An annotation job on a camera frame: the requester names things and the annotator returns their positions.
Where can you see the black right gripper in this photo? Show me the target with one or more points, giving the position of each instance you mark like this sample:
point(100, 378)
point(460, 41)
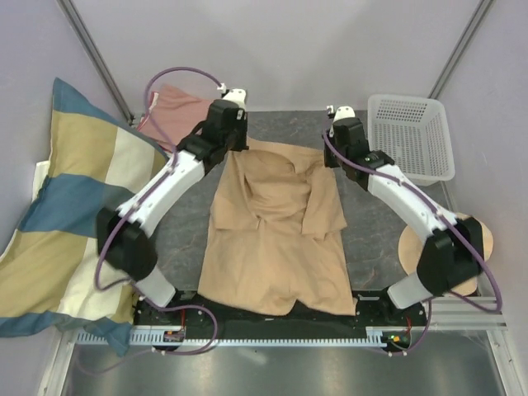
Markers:
point(329, 161)

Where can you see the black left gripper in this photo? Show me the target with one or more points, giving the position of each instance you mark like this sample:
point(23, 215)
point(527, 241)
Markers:
point(241, 120)

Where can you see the beige t shirt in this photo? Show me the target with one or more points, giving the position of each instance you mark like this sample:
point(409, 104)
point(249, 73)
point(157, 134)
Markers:
point(275, 234)

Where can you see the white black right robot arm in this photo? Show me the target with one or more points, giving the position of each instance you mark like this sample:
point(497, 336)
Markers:
point(452, 248)

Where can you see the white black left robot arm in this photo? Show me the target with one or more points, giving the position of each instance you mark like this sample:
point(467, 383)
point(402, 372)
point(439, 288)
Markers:
point(124, 235)

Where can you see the folded pink t shirt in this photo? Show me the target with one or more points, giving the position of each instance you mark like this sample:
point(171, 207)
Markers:
point(173, 115)

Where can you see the white plastic basket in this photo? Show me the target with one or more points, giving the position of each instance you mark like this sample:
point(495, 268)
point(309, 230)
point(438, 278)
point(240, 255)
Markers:
point(414, 132)

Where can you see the beige bucket hat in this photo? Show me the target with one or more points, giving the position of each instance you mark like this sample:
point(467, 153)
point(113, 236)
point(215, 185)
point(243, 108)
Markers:
point(410, 248)

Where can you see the blue yellow striped pillow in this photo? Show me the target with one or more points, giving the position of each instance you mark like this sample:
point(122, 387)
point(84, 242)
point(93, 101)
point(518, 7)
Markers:
point(50, 272)

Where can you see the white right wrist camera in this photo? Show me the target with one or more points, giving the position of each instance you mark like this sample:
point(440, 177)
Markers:
point(339, 113)

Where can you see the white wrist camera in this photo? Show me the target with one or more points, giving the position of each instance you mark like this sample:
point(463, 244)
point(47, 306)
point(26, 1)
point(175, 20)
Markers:
point(339, 113)
point(235, 95)

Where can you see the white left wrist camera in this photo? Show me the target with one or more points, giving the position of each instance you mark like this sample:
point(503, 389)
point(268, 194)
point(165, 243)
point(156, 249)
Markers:
point(235, 95)

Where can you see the right aluminium frame post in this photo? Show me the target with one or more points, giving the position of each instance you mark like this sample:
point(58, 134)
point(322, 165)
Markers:
point(462, 45)

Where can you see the aluminium frame post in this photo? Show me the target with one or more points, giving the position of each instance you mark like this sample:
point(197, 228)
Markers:
point(462, 45)
point(89, 45)

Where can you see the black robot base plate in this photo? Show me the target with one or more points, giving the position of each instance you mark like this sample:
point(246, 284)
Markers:
point(212, 320)

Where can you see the left aluminium frame post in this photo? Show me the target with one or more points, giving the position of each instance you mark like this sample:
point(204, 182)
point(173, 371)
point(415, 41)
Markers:
point(89, 45)

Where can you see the grey slotted cable duct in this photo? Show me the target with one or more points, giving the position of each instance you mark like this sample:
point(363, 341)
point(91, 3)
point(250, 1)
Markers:
point(149, 336)

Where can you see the aluminium rail right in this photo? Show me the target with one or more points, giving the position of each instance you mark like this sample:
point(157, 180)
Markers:
point(453, 314)

